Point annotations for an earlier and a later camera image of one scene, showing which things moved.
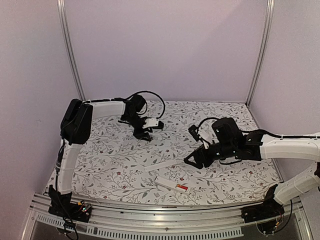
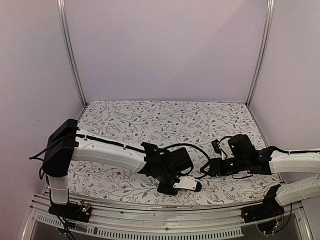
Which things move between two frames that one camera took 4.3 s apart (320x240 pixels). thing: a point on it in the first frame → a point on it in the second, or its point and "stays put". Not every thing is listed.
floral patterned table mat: [115, 164] stays put
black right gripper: [198, 156] → [214, 163]
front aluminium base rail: [161, 220] stays put
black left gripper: [142, 134] → [162, 189]
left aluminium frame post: [67, 38] stays put
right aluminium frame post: [271, 4] stays put
